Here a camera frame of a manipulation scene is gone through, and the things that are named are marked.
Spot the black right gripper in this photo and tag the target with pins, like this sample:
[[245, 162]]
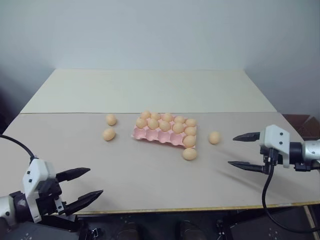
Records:
[[268, 156]]

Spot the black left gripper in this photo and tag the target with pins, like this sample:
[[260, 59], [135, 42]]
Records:
[[50, 192]]

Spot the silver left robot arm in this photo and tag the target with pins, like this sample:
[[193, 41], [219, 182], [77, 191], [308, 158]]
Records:
[[6, 208]]

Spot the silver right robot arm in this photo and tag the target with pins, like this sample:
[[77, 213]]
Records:
[[308, 151]]

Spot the pink egg tray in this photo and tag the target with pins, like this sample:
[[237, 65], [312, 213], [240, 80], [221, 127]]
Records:
[[160, 136]]

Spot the tan egg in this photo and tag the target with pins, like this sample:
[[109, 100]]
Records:
[[153, 124], [190, 130], [156, 116], [141, 123], [145, 114], [191, 122], [109, 134], [178, 127], [189, 141], [189, 153], [164, 125], [179, 119], [167, 117], [214, 137], [111, 119]]

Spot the black base panel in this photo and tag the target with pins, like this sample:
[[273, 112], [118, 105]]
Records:
[[37, 231], [265, 225]]

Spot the brown cardboard box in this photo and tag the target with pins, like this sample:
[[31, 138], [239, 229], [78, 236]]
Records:
[[303, 126]]

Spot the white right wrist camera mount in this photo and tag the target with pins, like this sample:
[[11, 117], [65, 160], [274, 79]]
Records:
[[273, 137]]

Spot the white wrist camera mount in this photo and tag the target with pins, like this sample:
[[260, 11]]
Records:
[[37, 170], [273, 137]]

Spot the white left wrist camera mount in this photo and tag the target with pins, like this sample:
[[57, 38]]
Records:
[[37, 170]]

